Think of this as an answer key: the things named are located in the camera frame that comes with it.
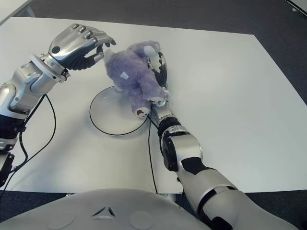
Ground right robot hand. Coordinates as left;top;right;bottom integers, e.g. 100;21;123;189
145;51;169;90

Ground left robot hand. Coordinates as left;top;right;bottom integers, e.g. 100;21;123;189
45;23;117;71

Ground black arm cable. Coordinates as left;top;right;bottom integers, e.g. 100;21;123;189
147;114;159;194
0;94;57;190

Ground white side table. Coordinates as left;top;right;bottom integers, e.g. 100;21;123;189
0;0;33;26

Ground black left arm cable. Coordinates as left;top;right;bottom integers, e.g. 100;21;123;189
0;94;57;190

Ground white plate black rim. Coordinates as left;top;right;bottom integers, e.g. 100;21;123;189
89;85;152;137

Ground grey robot torso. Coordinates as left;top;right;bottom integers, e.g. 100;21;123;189
0;188;210;230

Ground purple plush doll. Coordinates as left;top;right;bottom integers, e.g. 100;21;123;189
103;41;171;120

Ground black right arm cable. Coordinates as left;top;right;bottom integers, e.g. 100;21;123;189
147;114;159;194

